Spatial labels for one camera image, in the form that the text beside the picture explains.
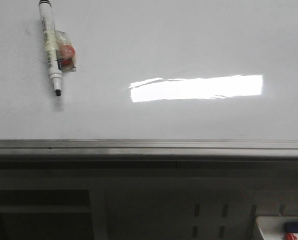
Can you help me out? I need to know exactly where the red magnet taped to marker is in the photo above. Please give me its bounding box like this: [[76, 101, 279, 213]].
[[55, 30, 76, 72]]

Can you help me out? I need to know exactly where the white box lower right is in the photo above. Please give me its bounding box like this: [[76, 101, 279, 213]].
[[253, 216, 298, 240]]

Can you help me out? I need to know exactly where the white whiteboard surface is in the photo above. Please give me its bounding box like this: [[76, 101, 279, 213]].
[[0, 0, 298, 141]]

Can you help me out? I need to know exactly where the aluminium whiteboard tray rail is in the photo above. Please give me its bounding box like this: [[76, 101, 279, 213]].
[[0, 139, 298, 169]]

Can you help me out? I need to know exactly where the white slotted metal panel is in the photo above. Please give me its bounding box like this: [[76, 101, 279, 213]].
[[89, 171, 298, 240]]

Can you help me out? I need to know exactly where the blue item in box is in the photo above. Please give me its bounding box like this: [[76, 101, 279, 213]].
[[284, 221, 298, 233]]

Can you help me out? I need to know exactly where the white whiteboard marker pen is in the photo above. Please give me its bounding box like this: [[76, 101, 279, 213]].
[[38, 0, 63, 97]]

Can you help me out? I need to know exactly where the red item in box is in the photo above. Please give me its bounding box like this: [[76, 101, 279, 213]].
[[284, 232, 298, 240]]

